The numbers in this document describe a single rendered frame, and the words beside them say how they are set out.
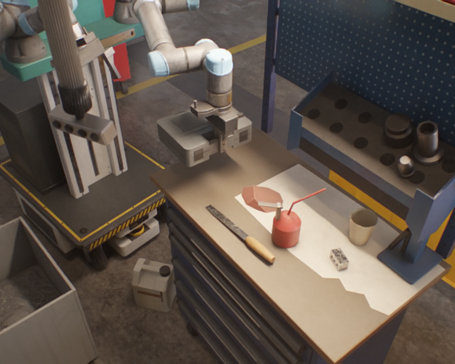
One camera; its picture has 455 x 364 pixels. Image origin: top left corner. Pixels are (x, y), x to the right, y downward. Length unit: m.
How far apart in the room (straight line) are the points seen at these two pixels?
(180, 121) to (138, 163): 1.24
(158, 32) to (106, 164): 1.32
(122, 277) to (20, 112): 0.98
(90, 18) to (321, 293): 1.52
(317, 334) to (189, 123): 0.76
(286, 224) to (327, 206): 0.25
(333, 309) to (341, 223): 0.33
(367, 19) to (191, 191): 0.78
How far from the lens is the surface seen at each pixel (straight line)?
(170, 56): 1.43
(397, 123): 1.31
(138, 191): 2.61
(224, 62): 1.35
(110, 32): 2.13
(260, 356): 1.68
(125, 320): 2.48
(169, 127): 1.56
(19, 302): 2.30
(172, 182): 1.68
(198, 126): 1.56
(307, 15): 1.58
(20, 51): 1.97
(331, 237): 1.52
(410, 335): 2.54
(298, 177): 1.71
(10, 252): 2.38
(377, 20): 1.40
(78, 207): 2.60
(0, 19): 1.83
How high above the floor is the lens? 2.05
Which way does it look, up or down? 41 degrees down
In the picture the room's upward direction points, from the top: straight up
